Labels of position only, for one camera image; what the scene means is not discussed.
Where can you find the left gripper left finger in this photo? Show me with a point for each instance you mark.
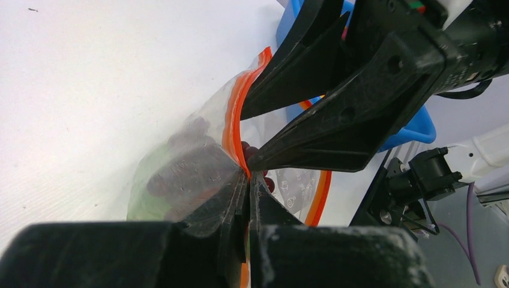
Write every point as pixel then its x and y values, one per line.
pixel 119 254

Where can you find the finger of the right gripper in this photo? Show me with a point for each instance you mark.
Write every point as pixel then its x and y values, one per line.
pixel 344 130
pixel 305 64

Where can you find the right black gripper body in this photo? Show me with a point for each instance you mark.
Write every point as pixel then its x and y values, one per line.
pixel 474 45

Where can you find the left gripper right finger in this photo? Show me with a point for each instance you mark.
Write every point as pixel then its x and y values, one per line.
pixel 338 254

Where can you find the purple grapes bunch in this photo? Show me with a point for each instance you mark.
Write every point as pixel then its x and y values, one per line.
pixel 197 163

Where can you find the clear zip bag orange zipper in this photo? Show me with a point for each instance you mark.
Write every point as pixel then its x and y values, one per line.
pixel 305 191

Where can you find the blue plastic bin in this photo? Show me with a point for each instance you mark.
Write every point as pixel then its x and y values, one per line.
pixel 420 128

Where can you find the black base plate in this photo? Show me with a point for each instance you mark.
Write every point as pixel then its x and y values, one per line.
pixel 380 208

